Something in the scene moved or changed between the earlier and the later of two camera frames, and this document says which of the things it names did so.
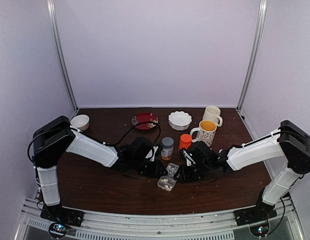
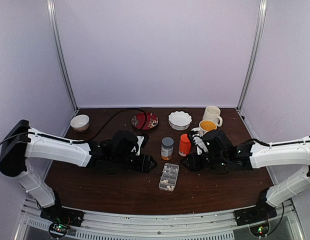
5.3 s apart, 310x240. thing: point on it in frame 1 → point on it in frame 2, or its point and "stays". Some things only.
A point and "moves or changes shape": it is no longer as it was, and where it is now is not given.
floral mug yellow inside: (207, 131) stays
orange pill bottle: (186, 140) moves or changes shape
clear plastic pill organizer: (167, 182) stays
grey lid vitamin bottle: (167, 148) stays
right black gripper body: (193, 176) → (199, 166)
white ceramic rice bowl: (80, 121) stays
